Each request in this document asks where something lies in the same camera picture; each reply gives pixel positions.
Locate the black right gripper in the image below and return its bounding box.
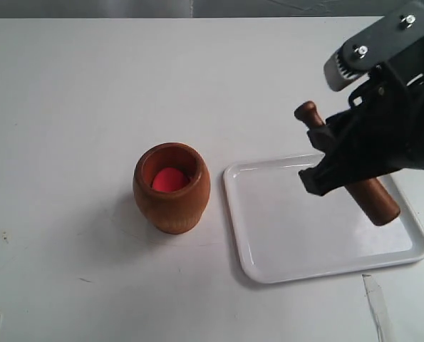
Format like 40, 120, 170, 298
298, 1, 424, 196

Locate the brown wooden pestle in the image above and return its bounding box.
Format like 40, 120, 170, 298
294, 101, 400, 226

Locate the wooden mortar cup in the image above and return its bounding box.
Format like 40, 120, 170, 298
133, 142, 211, 234

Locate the red ball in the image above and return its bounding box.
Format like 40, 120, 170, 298
152, 167, 190, 192

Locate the white plastic tray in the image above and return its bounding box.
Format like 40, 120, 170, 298
223, 154, 424, 284

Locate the clear tape strip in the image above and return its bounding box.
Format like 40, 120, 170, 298
362, 274, 395, 342

